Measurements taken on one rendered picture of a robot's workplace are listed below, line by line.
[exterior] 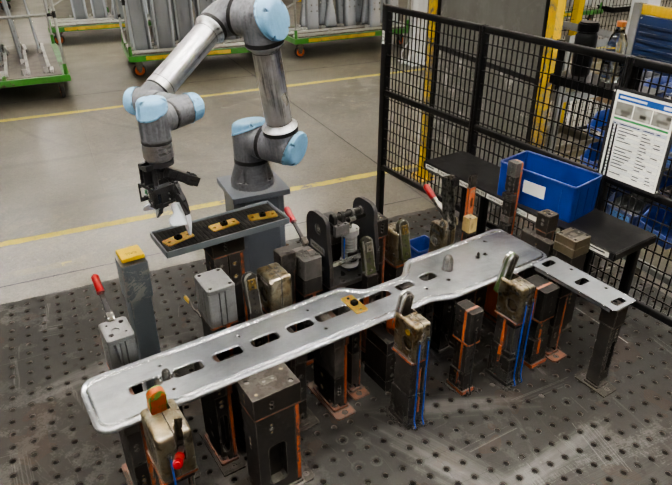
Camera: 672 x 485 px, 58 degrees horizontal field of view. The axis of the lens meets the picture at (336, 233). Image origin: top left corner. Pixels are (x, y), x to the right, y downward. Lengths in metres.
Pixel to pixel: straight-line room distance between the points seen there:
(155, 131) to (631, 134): 1.46
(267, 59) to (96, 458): 1.19
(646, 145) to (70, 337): 1.96
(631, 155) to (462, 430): 1.04
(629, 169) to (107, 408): 1.70
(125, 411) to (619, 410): 1.33
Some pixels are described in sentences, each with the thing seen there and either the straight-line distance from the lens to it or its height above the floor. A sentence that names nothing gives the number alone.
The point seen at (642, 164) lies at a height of 1.24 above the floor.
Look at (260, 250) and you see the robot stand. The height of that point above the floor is 0.88.
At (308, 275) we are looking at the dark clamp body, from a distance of 1.75.
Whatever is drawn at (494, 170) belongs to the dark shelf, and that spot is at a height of 1.03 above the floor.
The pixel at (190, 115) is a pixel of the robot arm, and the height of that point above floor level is 1.49.
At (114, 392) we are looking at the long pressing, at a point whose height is 1.00.
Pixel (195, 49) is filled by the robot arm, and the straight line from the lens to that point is 1.80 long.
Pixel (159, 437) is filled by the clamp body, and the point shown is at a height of 1.06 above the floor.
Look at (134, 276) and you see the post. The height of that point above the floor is 1.10.
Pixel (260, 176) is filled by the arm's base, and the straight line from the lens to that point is 2.10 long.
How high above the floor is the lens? 1.98
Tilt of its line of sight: 29 degrees down
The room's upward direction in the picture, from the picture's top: straight up
